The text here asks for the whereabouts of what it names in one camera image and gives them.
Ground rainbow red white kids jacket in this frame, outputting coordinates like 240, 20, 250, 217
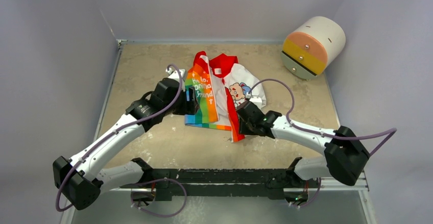
184, 51, 267, 142

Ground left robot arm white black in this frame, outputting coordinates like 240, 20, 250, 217
53, 78, 199, 210

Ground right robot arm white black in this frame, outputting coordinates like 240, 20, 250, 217
236, 101, 370, 187

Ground round pastel drawer cabinet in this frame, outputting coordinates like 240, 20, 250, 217
281, 16, 346, 80

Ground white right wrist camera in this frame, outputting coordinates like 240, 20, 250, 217
245, 91, 254, 100

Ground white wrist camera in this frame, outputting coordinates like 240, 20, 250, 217
165, 67, 186, 82
245, 91, 254, 100

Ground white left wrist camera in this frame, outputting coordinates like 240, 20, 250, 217
165, 67, 186, 82

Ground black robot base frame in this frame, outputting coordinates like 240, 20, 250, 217
128, 158, 319, 204

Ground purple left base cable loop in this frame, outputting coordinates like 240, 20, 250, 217
130, 178, 188, 218

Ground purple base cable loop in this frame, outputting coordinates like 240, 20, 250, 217
289, 178, 322, 210
130, 178, 188, 218

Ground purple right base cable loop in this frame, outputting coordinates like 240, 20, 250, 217
289, 178, 322, 210

